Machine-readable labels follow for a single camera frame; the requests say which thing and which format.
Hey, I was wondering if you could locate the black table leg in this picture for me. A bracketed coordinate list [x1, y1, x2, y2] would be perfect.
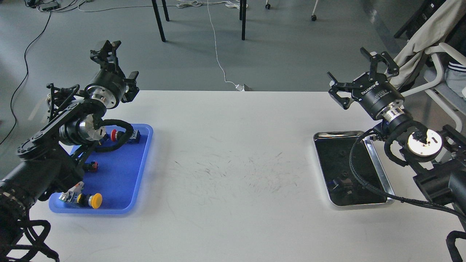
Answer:
[239, 0, 247, 40]
[151, 0, 170, 43]

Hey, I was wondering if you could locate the blue plastic tray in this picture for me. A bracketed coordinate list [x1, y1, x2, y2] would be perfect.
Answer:
[48, 124, 153, 215]

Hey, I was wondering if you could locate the red push button switch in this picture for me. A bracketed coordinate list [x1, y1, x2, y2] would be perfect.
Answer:
[110, 129, 141, 144]

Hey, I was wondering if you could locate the white chair frame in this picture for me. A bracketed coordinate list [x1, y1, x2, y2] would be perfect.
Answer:
[402, 43, 466, 132]

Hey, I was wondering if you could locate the black table leg left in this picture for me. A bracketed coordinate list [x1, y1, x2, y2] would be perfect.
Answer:
[151, 0, 170, 43]

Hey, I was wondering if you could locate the beige jacket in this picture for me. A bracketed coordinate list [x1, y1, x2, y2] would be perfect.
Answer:
[390, 0, 466, 88]

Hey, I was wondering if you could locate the white floor cable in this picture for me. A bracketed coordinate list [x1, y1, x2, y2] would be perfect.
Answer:
[78, 0, 252, 91]

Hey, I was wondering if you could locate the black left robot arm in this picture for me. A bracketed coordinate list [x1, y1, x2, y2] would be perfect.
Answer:
[0, 40, 139, 262]

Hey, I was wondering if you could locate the yellow push button switch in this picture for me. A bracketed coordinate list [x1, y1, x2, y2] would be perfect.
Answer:
[75, 193, 103, 209]

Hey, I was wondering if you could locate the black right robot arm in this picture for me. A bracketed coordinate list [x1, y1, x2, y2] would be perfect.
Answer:
[327, 48, 466, 226]

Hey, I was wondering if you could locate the black power strip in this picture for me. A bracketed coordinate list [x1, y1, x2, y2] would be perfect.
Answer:
[24, 0, 60, 12]

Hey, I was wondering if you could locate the orange grey contact block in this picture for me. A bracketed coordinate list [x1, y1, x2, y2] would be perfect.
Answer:
[58, 181, 84, 204]

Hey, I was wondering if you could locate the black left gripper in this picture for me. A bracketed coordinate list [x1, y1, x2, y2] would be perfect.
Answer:
[85, 40, 139, 109]

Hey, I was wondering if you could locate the black table leg right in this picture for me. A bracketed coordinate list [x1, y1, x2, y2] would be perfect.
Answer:
[239, 0, 247, 40]

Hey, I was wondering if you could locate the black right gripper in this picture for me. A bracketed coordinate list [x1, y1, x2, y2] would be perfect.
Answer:
[327, 47, 405, 121]

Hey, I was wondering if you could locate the black floor cable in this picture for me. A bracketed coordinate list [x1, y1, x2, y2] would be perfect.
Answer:
[0, 11, 53, 145]

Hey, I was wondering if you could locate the silver metal tray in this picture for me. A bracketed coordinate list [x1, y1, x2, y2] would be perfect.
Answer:
[313, 131, 394, 209]

